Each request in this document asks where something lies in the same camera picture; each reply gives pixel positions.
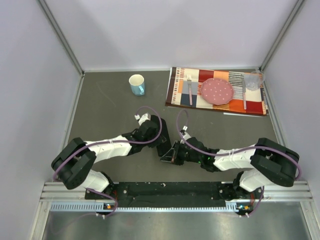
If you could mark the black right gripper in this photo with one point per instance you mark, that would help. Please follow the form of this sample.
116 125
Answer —
170 157

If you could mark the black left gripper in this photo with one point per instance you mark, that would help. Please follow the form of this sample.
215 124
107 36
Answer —
155 143

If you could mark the black zip tool case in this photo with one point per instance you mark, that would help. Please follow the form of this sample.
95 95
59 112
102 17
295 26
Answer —
164 137

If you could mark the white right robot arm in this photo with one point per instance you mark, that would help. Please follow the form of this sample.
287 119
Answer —
263 163

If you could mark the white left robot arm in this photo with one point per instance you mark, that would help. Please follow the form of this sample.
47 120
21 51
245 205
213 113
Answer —
73 166

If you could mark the blue ceramic mug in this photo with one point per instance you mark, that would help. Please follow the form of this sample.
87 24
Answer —
137 84

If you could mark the colourful patterned placemat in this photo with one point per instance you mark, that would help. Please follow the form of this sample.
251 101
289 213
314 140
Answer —
177 91

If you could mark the pink polka dot plate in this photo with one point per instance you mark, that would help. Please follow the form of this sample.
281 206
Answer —
217 91

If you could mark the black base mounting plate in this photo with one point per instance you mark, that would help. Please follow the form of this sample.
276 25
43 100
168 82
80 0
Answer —
174 194

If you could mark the clear plastic cup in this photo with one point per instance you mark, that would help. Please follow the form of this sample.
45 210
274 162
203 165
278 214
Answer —
254 80

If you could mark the pink handled fork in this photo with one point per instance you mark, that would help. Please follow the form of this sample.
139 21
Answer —
189 82

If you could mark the grey slotted cable duct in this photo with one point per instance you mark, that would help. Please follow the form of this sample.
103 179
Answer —
102 207

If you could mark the pink handled knife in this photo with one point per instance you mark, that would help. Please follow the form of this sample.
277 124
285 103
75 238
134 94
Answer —
244 94

